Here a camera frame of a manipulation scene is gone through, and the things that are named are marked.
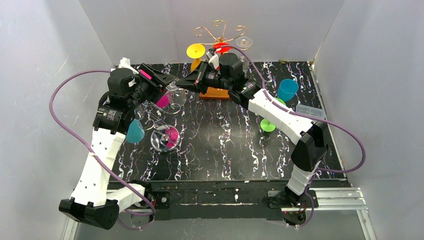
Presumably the teal wine glass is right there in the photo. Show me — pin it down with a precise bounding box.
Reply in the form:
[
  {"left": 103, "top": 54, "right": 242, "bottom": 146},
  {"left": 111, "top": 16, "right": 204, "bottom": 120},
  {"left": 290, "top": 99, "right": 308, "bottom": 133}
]
[{"left": 125, "top": 119, "right": 145, "bottom": 144}]

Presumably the blue wine glass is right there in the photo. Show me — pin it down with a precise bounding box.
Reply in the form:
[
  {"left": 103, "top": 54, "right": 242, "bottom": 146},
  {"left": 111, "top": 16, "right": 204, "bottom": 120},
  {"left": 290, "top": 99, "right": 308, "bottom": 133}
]
[{"left": 277, "top": 79, "right": 299, "bottom": 102}]

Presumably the green wine glass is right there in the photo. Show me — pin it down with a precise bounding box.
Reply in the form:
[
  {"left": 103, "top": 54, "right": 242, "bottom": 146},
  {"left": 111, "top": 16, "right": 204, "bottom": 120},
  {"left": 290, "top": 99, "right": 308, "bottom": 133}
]
[{"left": 260, "top": 119, "right": 276, "bottom": 133}]

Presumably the clear ribbed wine glass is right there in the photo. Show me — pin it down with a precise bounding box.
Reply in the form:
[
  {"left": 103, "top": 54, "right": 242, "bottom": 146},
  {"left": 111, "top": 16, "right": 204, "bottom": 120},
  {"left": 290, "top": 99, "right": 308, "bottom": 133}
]
[{"left": 165, "top": 82, "right": 187, "bottom": 108}]

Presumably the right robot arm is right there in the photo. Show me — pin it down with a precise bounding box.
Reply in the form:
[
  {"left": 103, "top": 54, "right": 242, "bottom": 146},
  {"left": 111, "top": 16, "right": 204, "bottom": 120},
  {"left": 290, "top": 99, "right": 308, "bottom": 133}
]
[{"left": 175, "top": 53, "right": 328, "bottom": 206}]

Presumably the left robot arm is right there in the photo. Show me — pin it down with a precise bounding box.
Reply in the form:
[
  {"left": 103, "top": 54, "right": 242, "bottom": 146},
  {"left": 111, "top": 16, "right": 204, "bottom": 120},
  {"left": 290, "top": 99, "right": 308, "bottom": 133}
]
[{"left": 58, "top": 64, "right": 175, "bottom": 230}]

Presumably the pink wine glass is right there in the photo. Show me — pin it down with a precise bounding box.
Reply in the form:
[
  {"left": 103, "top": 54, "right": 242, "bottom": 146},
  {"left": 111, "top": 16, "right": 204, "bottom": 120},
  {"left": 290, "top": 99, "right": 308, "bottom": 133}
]
[{"left": 138, "top": 69, "right": 175, "bottom": 108}]

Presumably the orange yellow wine glass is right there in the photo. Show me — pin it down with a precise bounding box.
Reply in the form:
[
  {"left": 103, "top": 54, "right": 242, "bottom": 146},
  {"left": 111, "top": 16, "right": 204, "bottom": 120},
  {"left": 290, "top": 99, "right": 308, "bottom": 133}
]
[{"left": 186, "top": 43, "right": 206, "bottom": 72}]

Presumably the red wine glass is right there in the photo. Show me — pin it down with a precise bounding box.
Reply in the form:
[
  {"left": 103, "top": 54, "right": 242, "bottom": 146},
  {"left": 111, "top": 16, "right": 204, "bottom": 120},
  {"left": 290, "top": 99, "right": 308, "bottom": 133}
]
[{"left": 212, "top": 42, "right": 231, "bottom": 54}]

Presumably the clear wine glass on gold rack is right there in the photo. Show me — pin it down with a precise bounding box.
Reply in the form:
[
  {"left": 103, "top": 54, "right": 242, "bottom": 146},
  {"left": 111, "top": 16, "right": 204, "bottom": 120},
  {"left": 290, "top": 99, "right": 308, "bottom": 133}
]
[{"left": 235, "top": 36, "right": 253, "bottom": 70}]

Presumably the clear plastic screw box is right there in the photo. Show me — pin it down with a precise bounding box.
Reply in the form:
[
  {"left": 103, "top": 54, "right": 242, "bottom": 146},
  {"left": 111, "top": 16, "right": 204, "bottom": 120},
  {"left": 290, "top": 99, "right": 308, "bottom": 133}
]
[{"left": 295, "top": 104, "right": 326, "bottom": 119}]

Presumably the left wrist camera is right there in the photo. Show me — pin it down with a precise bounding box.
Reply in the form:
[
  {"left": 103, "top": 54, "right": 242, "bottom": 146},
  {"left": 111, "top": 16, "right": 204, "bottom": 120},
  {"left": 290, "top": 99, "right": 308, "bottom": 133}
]
[{"left": 117, "top": 57, "right": 139, "bottom": 75}]

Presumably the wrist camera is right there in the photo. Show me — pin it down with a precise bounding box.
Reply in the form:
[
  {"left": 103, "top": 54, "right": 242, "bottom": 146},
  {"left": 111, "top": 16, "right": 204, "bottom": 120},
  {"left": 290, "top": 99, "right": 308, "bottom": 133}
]
[
  {"left": 117, "top": 57, "right": 139, "bottom": 75},
  {"left": 205, "top": 48, "right": 220, "bottom": 72}
]

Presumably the gold wire glass rack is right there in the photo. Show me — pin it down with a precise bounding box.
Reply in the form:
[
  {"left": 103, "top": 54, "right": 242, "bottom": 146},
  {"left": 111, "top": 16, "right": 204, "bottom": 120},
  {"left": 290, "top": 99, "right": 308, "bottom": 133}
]
[{"left": 193, "top": 19, "right": 248, "bottom": 100}]

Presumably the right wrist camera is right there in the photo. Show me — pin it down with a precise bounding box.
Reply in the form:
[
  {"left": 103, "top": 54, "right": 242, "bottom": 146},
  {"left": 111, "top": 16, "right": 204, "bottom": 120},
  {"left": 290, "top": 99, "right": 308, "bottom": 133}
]
[{"left": 205, "top": 48, "right": 220, "bottom": 72}]

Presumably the silver wire glass rack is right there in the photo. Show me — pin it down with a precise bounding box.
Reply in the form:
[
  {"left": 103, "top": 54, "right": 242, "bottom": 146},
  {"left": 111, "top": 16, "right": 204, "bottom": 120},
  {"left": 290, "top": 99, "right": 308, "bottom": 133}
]
[{"left": 135, "top": 92, "right": 186, "bottom": 153}]

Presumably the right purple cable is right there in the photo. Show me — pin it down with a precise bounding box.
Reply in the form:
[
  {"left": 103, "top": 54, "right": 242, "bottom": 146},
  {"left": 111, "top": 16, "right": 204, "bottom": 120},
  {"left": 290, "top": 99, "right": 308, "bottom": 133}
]
[{"left": 215, "top": 45, "right": 367, "bottom": 229}]

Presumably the purple cable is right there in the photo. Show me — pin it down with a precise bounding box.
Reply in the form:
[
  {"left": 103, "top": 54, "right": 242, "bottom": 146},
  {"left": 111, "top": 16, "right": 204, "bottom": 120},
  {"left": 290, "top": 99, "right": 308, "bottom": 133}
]
[
  {"left": 215, "top": 45, "right": 367, "bottom": 229},
  {"left": 48, "top": 69, "right": 157, "bottom": 231}
]

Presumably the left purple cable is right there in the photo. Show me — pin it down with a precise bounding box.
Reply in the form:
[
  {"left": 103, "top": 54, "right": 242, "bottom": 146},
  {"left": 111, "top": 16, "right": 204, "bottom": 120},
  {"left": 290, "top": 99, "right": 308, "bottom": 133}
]
[{"left": 48, "top": 69, "right": 157, "bottom": 231}]

